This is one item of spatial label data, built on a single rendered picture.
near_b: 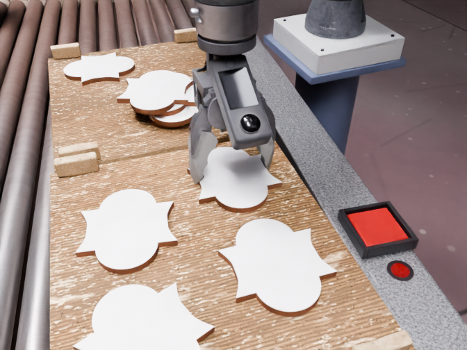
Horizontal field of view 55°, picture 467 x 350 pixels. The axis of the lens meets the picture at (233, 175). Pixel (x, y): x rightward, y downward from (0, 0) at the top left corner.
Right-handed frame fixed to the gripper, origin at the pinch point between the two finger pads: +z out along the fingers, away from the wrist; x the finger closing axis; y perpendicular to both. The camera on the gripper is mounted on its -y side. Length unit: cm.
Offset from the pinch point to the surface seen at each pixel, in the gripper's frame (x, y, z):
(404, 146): -126, 108, 92
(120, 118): 13.7, 21.9, 0.3
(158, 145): 8.8, 11.8, 0.6
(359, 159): -98, 106, 92
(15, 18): 35, 85, 1
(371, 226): -14.6, -13.8, 2.0
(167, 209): 10.4, -4.3, 0.0
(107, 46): 13, 58, 1
